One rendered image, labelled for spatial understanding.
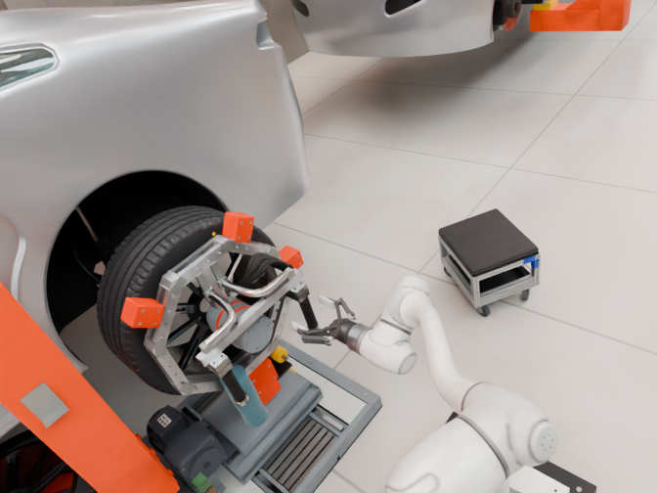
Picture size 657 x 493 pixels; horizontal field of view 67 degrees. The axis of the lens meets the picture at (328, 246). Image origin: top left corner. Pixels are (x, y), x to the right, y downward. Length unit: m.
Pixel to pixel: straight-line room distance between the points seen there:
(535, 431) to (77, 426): 1.11
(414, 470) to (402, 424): 1.40
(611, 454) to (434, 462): 1.43
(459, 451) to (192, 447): 1.32
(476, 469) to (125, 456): 1.04
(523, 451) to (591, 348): 1.66
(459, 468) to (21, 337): 0.97
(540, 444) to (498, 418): 0.08
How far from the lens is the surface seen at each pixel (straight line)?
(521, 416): 0.97
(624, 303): 2.80
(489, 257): 2.49
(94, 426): 1.54
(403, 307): 1.42
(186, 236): 1.64
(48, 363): 1.39
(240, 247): 1.67
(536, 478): 1.82
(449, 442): 0.95
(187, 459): 2.06
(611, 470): 2.27
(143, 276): 1.62
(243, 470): 2.23
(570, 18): 4.55
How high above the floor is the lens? 1.98
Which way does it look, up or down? 37 degrees down
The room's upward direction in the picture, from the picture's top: 17 degrees counter-clockwise
